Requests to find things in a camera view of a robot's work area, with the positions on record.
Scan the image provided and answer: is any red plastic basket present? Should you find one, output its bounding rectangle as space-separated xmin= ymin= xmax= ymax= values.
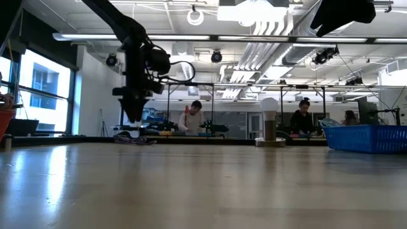
xmin=0 ymin=109 xmax=16 ymax=143

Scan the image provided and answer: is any blue plastic basket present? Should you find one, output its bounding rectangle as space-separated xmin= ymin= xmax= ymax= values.
xmin=322 ymin=125 xmax=407 ymax=155

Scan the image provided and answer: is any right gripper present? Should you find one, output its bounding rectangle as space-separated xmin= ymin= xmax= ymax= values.
xmin=310 ymin=0 xmax=376 ymax=38

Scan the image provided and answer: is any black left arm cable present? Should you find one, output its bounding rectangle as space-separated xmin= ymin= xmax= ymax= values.
xmin=160 ymin=60 xmax=197 ymax=84

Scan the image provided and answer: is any white ring ceiling light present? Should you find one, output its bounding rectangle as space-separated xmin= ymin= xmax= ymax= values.
xmin=186 ymin=8 xmax=205 ymax=26

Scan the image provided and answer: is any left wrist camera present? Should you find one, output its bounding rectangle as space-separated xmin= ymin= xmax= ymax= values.
xmin=148 ymin=46 xmax=172 ymax=76

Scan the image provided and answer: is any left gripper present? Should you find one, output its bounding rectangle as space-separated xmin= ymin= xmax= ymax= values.
xmin=113 ymin=81 xmax=165 ymax=123

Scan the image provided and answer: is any large window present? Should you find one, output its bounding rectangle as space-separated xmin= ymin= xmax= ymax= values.
xmin=0 ymin=49 xmax=80 ymax=136

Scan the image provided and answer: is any white bulb table lamp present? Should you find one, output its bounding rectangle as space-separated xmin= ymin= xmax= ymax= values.
xmin=255 ymin=97 xmax=286 ymax=148

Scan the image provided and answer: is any overhead LED light bar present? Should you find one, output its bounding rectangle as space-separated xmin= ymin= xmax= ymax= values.
xmin=52 ymin=31 xmax=407 ymax=45

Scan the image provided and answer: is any person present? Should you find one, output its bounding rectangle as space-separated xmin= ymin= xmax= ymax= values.
xmin=342 ymin=109 xmax=359 ymax=127
xmin=289 ymin=97 xmax=317 ymax=136
xmin=177 ymin=100 xmax=206 ymax=136

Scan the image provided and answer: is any black bin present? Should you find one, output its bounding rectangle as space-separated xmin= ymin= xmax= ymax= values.
xmin=6 ymin=118 xmax=39 ymax=137

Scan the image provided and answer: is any background dark monitor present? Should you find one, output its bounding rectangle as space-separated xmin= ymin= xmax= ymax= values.
xmin=357 ymin=95 xmax=380 ymax=126

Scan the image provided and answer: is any purple USB cable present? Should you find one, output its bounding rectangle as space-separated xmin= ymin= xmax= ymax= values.
xmin=113 ymin=134 xmax=156 ymax=146

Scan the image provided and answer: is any black table frame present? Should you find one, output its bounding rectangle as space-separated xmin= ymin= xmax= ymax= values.
xmin=12 ymin=135 xmax=328 ymax=148

